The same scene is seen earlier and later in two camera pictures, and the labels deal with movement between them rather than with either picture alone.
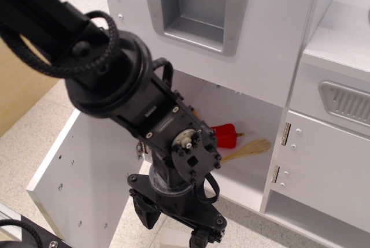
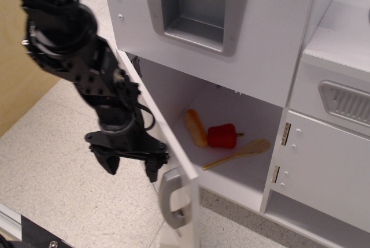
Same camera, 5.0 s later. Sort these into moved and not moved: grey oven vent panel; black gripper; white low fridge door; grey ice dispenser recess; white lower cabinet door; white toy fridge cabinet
Moved: black gripper; white low fridge door
Not moved: grey oven vent panel; white lower cabinet door; grey ice dispenser recess; white toy fridge cabinet
